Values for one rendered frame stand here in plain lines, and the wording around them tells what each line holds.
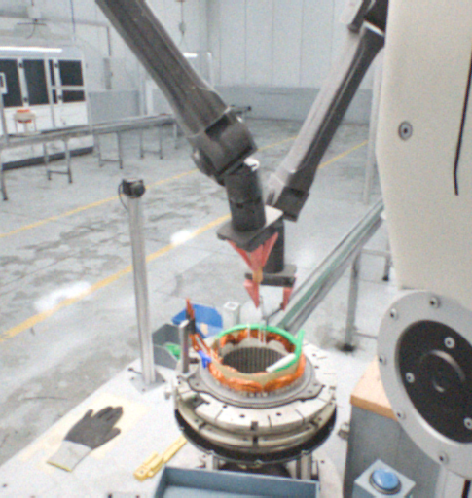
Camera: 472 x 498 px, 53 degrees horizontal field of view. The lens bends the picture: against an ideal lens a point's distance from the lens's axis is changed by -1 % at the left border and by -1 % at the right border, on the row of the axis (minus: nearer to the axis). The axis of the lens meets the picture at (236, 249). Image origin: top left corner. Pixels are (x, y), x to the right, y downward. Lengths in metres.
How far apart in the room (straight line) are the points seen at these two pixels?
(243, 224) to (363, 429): 0.50
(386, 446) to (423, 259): 0.70
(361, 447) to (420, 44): 0.86
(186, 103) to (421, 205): 0.40
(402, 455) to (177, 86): 0.78
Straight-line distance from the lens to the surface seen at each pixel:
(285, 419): 0.87
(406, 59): 0.35
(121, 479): 1.24
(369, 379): 1.05
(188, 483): 0.86
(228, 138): 0.68
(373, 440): 1.05
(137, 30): 0.67
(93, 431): 1.34
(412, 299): 0.41
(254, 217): 0.75
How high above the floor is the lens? 1.66
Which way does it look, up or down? 21 degrees down
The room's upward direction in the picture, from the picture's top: straight up
